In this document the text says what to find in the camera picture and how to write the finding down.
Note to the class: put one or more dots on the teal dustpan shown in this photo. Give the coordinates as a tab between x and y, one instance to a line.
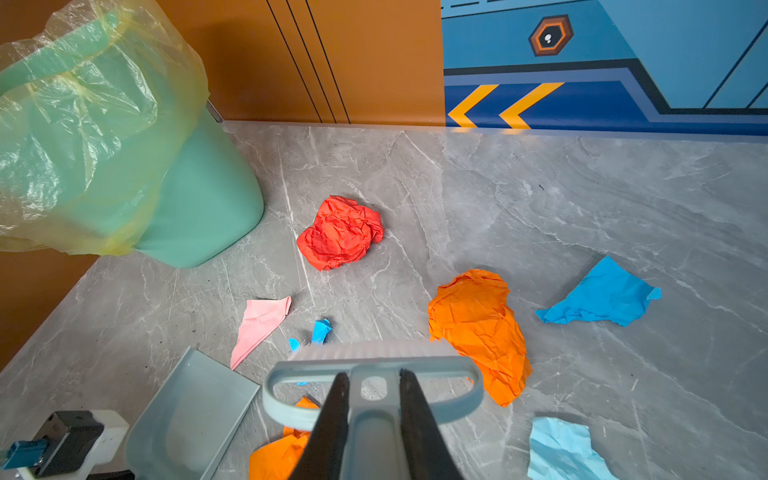
187	427

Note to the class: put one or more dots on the orange crumpled paper near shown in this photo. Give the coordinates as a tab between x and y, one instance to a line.
278	459

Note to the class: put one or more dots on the red crumpled paper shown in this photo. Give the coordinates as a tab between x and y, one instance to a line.
342	232

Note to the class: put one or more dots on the orange crumpled paper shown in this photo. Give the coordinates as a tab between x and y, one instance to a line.
278	459
471	313

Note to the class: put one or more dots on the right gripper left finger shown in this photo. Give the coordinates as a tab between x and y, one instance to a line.
322	457

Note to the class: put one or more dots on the pink paper scrap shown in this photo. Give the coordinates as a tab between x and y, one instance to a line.
260	319

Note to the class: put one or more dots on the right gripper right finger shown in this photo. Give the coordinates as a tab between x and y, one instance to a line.
427	455

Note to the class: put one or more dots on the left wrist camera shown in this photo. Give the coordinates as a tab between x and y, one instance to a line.
70	445

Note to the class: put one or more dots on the orange crumpled paper far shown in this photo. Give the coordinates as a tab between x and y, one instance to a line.
471	313

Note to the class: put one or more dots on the small blue paper scrap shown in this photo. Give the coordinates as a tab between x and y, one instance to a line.
321	330

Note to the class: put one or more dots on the blue paper scrap far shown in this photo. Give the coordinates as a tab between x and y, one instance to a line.
606	293

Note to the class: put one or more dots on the green trash bin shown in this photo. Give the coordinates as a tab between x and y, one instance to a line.
209	199

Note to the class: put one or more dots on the light blue paper scrap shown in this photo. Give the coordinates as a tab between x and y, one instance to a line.
562	450

